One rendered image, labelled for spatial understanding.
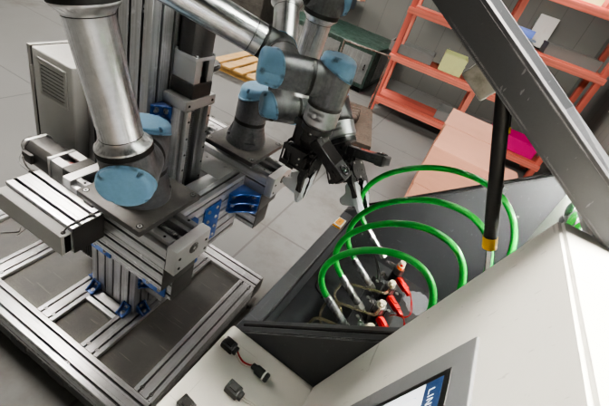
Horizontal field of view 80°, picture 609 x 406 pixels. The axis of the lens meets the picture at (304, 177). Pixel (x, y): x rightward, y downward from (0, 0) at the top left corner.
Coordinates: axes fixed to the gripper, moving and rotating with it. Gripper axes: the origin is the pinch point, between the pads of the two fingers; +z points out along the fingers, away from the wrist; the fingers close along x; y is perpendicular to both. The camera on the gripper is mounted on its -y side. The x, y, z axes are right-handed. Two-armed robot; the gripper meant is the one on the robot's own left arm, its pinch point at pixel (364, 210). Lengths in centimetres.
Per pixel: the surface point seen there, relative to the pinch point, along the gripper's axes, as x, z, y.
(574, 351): 55, 8, -41
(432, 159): -184, -16, 29
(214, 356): 38.1, 22.4, 21.5
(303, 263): -0.4, 12.9, 23.5
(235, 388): 40, 27, 14
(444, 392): 52, 14, -30
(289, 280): 7.7, 15.6, 23.2
